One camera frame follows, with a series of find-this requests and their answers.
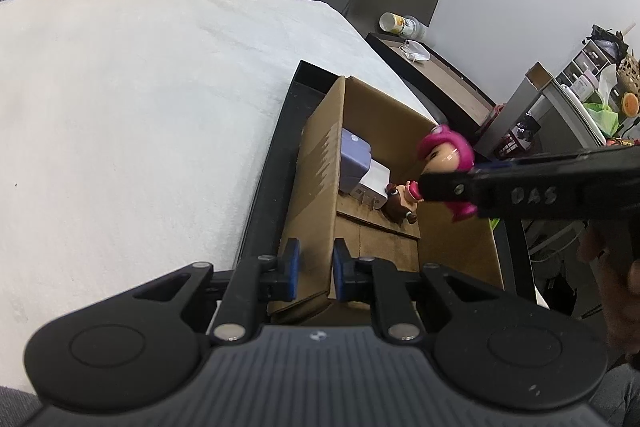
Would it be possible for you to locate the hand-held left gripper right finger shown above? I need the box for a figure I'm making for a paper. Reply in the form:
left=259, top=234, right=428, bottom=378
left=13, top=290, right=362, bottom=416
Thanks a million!
left=332, top=237, right=506, bottom=342

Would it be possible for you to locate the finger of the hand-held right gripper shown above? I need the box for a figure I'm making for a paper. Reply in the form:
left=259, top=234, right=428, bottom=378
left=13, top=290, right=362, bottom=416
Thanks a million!
left=418, top=169, right=482, bottom=208

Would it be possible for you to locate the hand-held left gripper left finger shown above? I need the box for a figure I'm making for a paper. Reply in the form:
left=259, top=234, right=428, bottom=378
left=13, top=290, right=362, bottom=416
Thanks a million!
left=134, top=237, right=302, bottom=342

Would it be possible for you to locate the pink dinosaur figure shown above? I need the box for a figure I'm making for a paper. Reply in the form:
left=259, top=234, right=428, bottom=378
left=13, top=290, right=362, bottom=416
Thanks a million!
left=416, top=125, right=479, bottom=223

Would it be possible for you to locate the brown-haired doll figure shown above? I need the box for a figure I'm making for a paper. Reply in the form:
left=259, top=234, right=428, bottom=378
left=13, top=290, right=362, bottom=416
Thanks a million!
left=382, top=183, right=419, bottom=224

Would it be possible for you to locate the white charger plug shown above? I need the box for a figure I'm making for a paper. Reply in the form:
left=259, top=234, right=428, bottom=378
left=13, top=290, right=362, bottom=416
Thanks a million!
left=349, top=159, right=392, bottom=210

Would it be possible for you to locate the purple power adapter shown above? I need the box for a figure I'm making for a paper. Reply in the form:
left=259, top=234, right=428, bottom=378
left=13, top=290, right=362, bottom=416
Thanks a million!
left=339, top=129, right=374, bottom=197

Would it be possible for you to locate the black tray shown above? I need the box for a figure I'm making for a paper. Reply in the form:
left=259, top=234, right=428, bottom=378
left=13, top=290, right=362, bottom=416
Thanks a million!
left=234, top=59, right=539, bottom=309

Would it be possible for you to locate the brown cardboard box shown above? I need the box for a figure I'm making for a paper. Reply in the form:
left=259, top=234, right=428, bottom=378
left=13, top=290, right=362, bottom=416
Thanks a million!
left=267, top=75, right=505, bottom=326

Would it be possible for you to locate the person's right hand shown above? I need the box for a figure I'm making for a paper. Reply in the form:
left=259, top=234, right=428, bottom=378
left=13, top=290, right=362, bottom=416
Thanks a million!
left=577, top=222, right=640, bottom=354

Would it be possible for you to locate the red storage basket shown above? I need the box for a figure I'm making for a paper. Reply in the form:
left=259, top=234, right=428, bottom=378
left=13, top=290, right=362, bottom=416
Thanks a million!
left=492, top=104, right=541, bottom=158

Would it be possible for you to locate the black desk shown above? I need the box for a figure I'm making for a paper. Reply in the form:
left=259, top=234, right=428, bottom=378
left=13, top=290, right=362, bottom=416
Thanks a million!
left=499, top=61, right=640, bottom=154

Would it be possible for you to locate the green tissue box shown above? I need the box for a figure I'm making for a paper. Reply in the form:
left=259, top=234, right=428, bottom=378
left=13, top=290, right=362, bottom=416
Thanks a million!
left=582, top=64, right=621, bottom=138

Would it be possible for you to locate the orange plush toy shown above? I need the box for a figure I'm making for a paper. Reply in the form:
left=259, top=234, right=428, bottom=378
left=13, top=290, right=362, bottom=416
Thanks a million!
left=619, top=91, right=640, bottom=118

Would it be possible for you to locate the clear drawer organiser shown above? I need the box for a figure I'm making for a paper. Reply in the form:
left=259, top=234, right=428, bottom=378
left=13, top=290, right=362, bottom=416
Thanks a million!
left=554, top=39, right=626, bottom=93

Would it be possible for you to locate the woven basket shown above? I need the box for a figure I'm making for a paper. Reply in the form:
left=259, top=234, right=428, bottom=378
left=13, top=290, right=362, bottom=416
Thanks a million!
left=617, top=56, right=640, bottom=93

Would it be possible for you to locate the white face mask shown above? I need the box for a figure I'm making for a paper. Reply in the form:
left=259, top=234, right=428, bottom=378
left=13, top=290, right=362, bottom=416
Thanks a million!
left=398, top=39, right=432, bottom=63

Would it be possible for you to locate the clear plastic bottle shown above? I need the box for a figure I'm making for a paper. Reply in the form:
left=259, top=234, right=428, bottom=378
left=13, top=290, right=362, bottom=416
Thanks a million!
left=378, top=11, right=429, bottom=42

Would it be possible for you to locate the person's left trouser leg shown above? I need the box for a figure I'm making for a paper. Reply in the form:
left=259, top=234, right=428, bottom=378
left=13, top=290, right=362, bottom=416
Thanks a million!
left=0, top=385, right=41, bottom=427

